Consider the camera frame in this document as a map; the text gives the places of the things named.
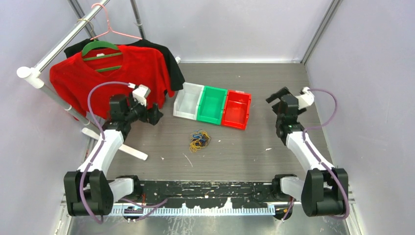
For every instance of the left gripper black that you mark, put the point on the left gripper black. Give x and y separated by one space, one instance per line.
153 118

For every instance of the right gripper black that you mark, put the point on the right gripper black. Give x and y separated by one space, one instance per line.
277 95

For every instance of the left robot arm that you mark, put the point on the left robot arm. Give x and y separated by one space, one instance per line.
87 189

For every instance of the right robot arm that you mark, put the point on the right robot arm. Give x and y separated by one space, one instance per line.
324 191

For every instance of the white plastic bin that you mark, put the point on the white plastic bin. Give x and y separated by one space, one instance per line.
187 101

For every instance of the black t-shirt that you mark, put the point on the black t-shirt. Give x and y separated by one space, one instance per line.
176 77

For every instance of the red plastic bin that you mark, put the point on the red plastic bin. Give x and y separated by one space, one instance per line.
236 110

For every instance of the green plastic bin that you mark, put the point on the green plastic bin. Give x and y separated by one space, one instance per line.
211 105

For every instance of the red t-shirt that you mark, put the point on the red t-shirt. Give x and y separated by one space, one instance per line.
148 68

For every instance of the green clothes hanger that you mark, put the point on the green clothes hanger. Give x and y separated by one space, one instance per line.
99 44

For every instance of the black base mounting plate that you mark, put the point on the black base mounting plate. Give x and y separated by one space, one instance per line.
208 194

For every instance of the white clothes rack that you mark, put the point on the white clothes rack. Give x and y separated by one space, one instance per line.
73 79

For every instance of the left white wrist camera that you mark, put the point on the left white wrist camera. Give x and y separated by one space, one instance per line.
140 94

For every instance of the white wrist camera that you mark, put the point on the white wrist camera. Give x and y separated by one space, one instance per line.
306 98
140 94

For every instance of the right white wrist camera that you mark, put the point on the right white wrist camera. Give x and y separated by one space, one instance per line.
306 98

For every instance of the pink wire hanger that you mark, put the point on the pink wire hanger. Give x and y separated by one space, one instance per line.
109 27

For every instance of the white slotted cable duct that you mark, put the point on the white slotted cable duct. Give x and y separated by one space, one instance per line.
126 210

